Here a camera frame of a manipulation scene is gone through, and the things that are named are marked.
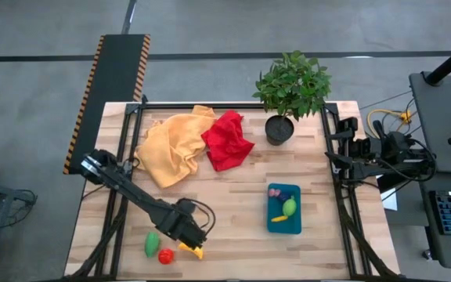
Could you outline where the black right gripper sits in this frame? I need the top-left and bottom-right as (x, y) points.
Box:
(324, 116), (372, 175)

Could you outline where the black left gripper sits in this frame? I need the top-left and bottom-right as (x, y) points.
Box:
(153, 197), (208, 251)

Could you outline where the yellow toy banana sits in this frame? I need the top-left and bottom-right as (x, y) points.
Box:
(177, 242), (204, 261)

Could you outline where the green toy lime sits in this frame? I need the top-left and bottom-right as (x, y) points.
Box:
(281, 197), (298, 218)

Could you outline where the red toy tomato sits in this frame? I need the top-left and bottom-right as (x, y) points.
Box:
(157, 248), (175, 266)

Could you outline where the green toy cucumber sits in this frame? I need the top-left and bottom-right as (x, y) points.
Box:
(143, 231), (161, 259)

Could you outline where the white paper sheet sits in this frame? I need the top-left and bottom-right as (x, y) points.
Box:
(381, 187), (399, 212)

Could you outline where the green plant in black pot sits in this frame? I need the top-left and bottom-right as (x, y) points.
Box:
(251, 49), (333, 147)

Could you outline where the teal plastic container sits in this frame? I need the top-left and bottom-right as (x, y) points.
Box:
(266, 183), (303, 236)

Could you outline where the orange cloth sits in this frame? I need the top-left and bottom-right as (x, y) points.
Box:
(134, 104), (218, 190)

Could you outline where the red cloth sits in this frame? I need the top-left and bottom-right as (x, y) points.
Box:
(200, 110), (256, 172)

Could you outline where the grey equipment cart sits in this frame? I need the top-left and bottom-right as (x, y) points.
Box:
(408, 71), (451, 271)

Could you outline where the black pole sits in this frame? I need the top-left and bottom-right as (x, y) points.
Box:
(424, 37), (451, 86)

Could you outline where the black ramp with hazard stripes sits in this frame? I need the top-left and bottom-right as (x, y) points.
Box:
(63, 34), (151, 175)

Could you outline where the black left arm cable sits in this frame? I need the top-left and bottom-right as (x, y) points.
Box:
(186, 197), (217, 237)

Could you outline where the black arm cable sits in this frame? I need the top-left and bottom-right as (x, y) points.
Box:
(377, 136), (438, 184)
(186, 197), (217, 237)

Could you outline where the yellow cable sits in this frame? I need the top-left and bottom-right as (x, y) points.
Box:
(366, 108), (413, 136)

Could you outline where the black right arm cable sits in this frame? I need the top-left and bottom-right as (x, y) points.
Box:
(377, 136), (438, 184)

